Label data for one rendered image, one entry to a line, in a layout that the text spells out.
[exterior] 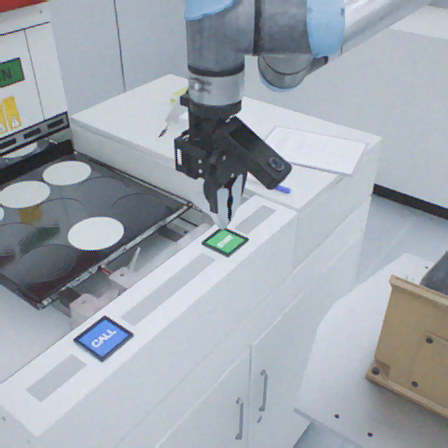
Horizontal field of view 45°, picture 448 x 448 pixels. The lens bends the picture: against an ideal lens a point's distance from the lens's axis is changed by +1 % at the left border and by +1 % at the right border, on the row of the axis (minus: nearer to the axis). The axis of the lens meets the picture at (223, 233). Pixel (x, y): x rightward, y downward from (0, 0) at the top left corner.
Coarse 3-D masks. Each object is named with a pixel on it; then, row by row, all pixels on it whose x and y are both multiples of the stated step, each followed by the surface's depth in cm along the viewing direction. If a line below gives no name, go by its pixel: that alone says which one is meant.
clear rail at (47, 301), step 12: (192, 204) 106; (168, 216) 102; (156, 228) 100; (132, 240) 96; (120, 252) 94; (96, 264) 91; (108, 264) 93; (84, 276) 89; (60, 288) 86; (72, 288) 87; (48, 300) 84
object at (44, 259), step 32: (64, 160) 120; (64, 192) 110; (96, 192) 110; (128, 192) 110; (0, 224) 101; (32, 224) 101; (64, 224) 101; (128, 224) 101; (0, 256) 93; (32, 256) 93; (64, 256) 93; (96, 256) 93; (32, 288) 87
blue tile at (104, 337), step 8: (104, 320) 72; (96, 328) 71; (104, 328) 71; (112, 328) 71; (88, 336) 70; (96, 336) 70; (104, 336) 70; (112, 336) 70; (120, 336) 70; (88, 344) 69; (96, 344) 69; (104, 344) 69; (112, 344) 69; (96, 352) 68; (104, 352) 68
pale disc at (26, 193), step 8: (16, 184) 112; (24, 184) 112; (32, 184) 112; (40, 184) 112; (0, 192) 110; (8, 192) 110; (16, 192) 110; (24, 192) 110; (32, 192) 110; (40, 192) 110; (48, 192) 110; (0, 200) 107; (8, 200) 107; (16, 200) 107; (24, 200) 107; (32, 200) 107; (40, 200) 107
